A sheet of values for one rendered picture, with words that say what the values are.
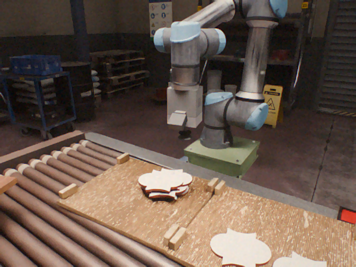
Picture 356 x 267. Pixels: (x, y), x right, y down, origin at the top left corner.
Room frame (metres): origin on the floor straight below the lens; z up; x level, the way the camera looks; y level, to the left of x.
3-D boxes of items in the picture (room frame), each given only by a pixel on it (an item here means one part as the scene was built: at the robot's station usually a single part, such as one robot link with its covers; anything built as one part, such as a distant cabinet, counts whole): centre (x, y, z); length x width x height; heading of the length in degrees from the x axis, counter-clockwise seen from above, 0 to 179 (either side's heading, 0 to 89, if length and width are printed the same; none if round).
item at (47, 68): (3.62, 1.85, 0.96); 0.50 x 0.38 x 0.21; 73
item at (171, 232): (0.55, 0.02, 0.95); 0.06 x 0.02 x 0.03; 150
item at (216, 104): (1.14, -0.18, 1.11); 0.13 x 0.12 x 0.14; 51
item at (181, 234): (0.54, 0.00, 0.95); 0.06 x 0.02 x 0.03; 149
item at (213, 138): (1.14, -0.17, 1.00); 0.15 x 0.15 x 0.10
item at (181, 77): (0.74, -0.02, 1.32); 0.08 x 0.08 x 0.05
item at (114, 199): (0.76, 0.12, 0.93); 0.41 x 0.35 x 0.02; 60
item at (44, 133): (3.61, 1.91, 0.46); 0.79 x 0.62 x 0.91; 58
